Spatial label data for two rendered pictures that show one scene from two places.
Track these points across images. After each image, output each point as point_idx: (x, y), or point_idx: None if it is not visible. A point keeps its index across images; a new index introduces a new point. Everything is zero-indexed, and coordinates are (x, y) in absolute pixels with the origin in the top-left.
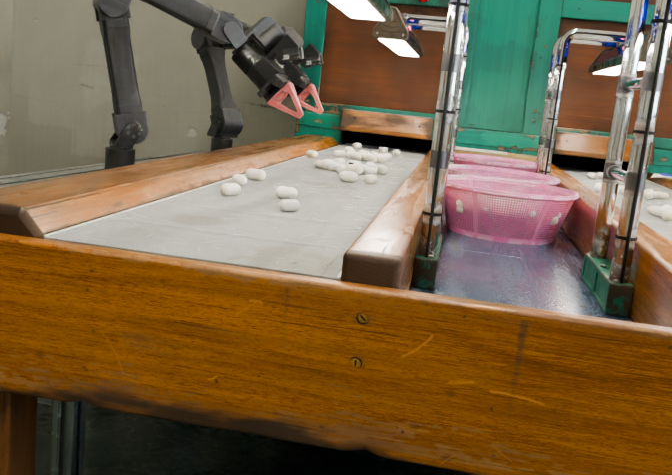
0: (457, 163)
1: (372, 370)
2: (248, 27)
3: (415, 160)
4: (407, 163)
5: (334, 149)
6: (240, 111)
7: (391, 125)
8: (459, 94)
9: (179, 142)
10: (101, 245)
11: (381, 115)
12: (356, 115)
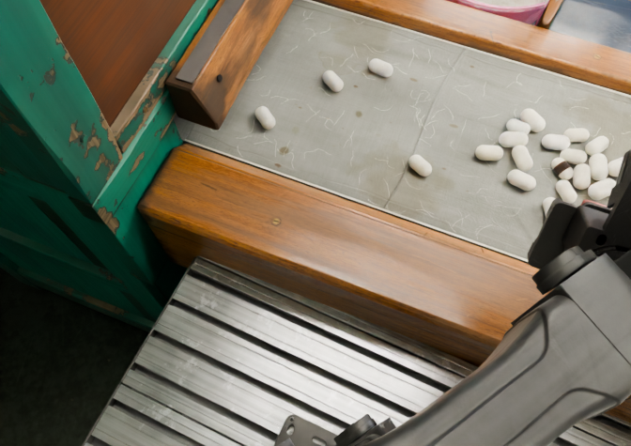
0: (530, 11)
1: None
2: (628, 388)
3: (450, 57)
4: (543, 93)
5: (346, 184)
6: (380, 422)
7: (265, 16)
8: None
9: None
10: None
11: (242, 17)
12: (217, 69)
